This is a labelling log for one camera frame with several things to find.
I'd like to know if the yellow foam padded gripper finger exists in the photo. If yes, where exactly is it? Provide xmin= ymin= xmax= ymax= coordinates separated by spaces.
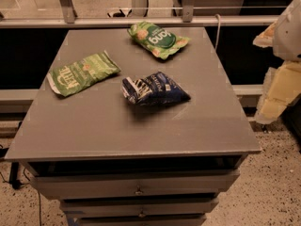
xmin=255 ymin=61 xmax=301 ymax=124
xmin=253 ymin=22 xmax=276 ymax=48

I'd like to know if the green jalapeno kettle chip bag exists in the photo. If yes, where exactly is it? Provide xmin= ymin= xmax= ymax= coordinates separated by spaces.
xmin=46 ymin=51 xmax=120 ymax=97

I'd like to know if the light green snack bag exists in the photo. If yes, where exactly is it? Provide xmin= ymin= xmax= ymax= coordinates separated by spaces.
xmin=128 ymin=21 xmax=190 ymax=59

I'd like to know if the dark blue chip bag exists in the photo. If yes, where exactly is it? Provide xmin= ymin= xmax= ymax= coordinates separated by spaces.
xmin=122 ymin=72 xmax=191 ymax=105

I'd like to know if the grey metal railing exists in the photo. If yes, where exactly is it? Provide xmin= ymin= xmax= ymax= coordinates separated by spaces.
xmin=0 ymin=0 xmax=292 ymax=28

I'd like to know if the white hanging cable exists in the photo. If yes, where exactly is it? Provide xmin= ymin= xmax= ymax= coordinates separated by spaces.
xmin=214 ymin=13 xmax=222 ymax=52

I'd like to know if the black floor cable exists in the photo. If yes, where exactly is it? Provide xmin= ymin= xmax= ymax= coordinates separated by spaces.
xmin=0 ymin=144 xmax=43 ymax=226

